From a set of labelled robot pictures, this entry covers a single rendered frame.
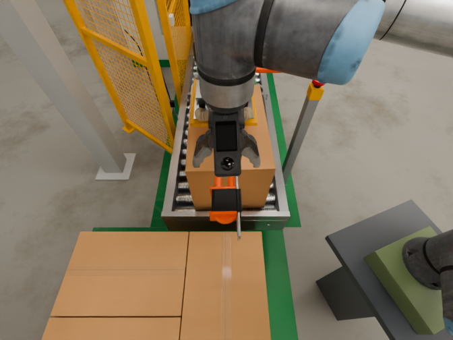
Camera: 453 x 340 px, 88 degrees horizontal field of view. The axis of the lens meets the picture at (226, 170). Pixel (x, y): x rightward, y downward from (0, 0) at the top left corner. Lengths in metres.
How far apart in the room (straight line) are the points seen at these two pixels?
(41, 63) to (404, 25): 1.61
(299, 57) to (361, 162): 2.31
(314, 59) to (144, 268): 1.22
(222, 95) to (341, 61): 0.16
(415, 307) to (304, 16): 1.05
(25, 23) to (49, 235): 1.46
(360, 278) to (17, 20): 1.91
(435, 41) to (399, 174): 2.26
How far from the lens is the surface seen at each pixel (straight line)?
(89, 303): 1.42
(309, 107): 1.50
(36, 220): 2.48
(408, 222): 1.42
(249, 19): 0.31
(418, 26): 0.44
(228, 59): 0.34
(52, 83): 1.78
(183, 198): 1.44
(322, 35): 0.30
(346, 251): 1.21
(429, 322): 1.19
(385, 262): 1.16
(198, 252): 1.31
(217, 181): 0.70
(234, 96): 0.37
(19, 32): 1.66
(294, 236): 1.98
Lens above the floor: 1.80
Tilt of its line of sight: 56 degrees down
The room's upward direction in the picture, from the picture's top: straight up
